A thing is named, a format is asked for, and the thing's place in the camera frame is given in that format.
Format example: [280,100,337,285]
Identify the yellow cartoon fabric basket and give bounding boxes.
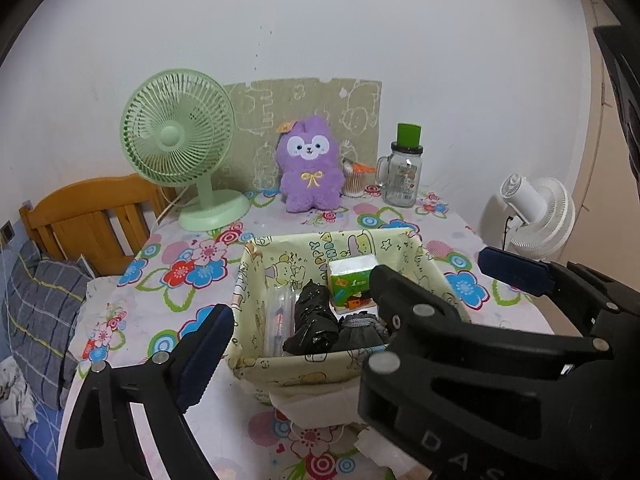
[227,228,470,404]

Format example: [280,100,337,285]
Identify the toothpick jar orange lid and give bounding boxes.
[342,157,375,197]

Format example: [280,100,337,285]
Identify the purple plush toy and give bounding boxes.
[276,115,345,214]

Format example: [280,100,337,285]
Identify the floral tablecloth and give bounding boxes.
[74,185,549,479]

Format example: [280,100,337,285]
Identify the black plastic bag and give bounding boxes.
[282,280,340,356]

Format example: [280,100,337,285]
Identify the green desk fan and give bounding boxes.
[120,68,250,232]

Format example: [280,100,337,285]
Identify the white towel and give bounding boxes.
[270,388,363,429]

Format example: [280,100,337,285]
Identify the white crumpled cloth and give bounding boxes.
[0,356,38,439]

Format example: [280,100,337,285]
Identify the glass mug jar green lid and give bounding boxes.
[376,122,423,208]

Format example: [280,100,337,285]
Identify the green tissue pack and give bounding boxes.
[328,254,378,311]

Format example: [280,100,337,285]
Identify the white clip fan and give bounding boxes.
[499,174,576,260]

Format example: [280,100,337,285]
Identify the grey plaid pillow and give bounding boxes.
[3,240,90,411]

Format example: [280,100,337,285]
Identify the wall socket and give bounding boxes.
[0,221,15,245]

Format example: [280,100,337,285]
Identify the dark grey drawstring pouch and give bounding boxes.
[331,312,390,352]

